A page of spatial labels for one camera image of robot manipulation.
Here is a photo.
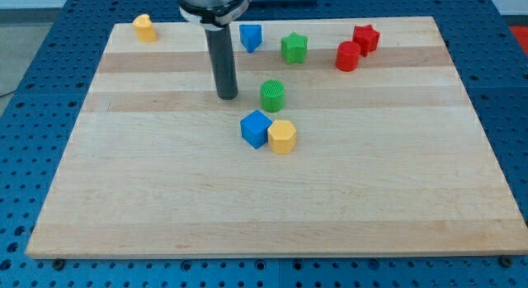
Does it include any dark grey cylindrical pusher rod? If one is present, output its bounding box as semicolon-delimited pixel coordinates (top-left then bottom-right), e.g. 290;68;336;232
205;26;238;100

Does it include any green cylinder block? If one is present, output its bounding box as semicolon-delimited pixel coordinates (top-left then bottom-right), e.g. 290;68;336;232
260;80;285;112

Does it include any blue triangle block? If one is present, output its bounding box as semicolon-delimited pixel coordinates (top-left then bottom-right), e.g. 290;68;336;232
238;24;262;54

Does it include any green star block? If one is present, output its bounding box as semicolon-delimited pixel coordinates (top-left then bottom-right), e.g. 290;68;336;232
280;31;308;64

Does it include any yellow heart block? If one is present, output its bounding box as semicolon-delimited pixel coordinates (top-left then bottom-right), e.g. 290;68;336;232
132;14;158;43

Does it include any blue cube block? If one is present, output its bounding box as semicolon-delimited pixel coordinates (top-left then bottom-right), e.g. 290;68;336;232
240;110;272;149

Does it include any yellow hexagon block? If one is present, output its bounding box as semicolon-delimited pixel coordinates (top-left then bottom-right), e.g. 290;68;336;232
267;120;297;154

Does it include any red cylinder block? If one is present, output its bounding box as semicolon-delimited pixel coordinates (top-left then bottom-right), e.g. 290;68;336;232
335;41;361;72

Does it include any red star block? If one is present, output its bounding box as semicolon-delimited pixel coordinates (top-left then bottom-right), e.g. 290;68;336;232
352;25;380;57

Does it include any light wooden board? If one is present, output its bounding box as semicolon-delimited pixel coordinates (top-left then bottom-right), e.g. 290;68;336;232
26;17;527;259

